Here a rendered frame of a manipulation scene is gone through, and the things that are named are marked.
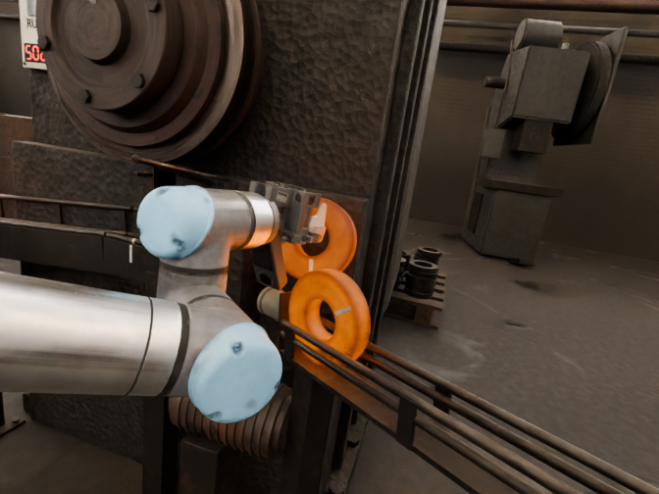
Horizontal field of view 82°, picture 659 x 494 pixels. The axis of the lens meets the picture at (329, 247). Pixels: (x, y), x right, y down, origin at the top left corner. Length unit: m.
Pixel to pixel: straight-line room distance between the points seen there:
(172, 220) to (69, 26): 0.55
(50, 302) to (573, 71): 4.92
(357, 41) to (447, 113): 5.98
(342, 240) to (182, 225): 0.35
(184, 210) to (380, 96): 0.55
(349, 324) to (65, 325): 0.37
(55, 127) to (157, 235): 0.91
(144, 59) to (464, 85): 6.32
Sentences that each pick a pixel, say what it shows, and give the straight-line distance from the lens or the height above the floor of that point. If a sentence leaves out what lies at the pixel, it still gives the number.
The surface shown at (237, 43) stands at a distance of 0.79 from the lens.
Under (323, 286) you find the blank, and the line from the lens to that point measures 0.59.
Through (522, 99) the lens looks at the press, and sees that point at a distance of 4.80.
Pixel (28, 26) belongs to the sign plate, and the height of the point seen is 1.16.
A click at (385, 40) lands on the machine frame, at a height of 1.18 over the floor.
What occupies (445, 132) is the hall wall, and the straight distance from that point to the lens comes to 6.79.
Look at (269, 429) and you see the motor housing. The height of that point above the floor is 0.50.
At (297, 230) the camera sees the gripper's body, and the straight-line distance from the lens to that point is 0.56.
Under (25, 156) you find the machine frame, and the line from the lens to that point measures 1.30.
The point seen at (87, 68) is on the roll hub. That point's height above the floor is 1.05.
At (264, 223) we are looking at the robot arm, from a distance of 0.49.
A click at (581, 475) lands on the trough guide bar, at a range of 0.48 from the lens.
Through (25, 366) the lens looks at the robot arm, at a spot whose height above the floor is 0.81.
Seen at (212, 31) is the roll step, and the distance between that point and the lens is 0.80.
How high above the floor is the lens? 0.96
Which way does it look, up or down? 14 degrees down
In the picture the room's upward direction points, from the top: 8 degrees clockwise
